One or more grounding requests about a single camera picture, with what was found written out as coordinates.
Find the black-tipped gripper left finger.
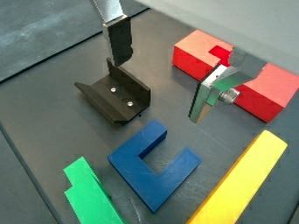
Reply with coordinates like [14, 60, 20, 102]
[90, 0, 134, 67]

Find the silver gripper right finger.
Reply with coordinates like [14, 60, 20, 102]
[188, 47, 267, 123]

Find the blue U-shaped block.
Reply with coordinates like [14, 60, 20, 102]
[107, 120, 202, 213]

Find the black angled fixture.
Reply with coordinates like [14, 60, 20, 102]
[75, 58, 151, 125]

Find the red slotted base block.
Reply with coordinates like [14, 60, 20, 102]
[172, 30, 299, 123]

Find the yellow long block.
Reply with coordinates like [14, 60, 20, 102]
[186, 130, 287, 224]

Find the green stepped block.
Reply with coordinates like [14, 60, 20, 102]
[63, 157, 126, 224]

